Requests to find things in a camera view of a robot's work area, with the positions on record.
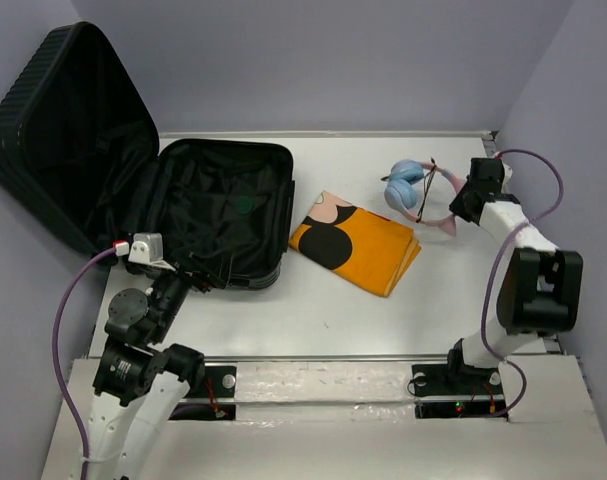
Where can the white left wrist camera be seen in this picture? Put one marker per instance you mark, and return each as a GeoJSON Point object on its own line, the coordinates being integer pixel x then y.
{"type": "Point", "coordinates": [143, 248]}

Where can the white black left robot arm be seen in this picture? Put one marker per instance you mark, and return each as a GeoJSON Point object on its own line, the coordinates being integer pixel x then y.
{"type": "Point", "coordinates": [137, 387]}

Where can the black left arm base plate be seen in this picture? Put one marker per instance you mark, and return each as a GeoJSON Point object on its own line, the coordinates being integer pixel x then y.
{"type": "Point", "coordinates": [213, 399]}

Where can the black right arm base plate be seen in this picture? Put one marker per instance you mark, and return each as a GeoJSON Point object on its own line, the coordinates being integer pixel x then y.
{"type": "Point", "coordinates": [442, 394]}

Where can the dark green round compact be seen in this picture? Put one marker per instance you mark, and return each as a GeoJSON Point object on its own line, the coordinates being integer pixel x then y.
{"type": "Point", "coordinates": [243, 205]}

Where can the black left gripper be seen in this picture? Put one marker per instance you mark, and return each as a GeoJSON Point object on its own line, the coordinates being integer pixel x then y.
{"type": "Point", "coordinates": [198, 281]}

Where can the black hard-shell suitcase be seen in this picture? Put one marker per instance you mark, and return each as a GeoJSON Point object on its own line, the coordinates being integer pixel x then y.
{"type": "Point", "coordinates": [80, 151]}

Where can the black thin-frame eyeglasses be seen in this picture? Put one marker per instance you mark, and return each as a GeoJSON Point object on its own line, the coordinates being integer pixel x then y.
{"type": "Point", "coordinates": [427, 182]}

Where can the orange cartoon print cloth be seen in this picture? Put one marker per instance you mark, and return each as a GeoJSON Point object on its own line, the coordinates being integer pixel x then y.
{"type": "Point", "coordinates": [364, 248]}

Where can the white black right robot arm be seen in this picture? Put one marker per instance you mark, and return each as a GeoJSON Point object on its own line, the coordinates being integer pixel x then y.
{"type": "Point", "coordinates": [534, 285]}

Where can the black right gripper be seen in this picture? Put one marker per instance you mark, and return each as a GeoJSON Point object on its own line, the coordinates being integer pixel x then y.
{"type": "Point", "coordinates": [455, 205]}

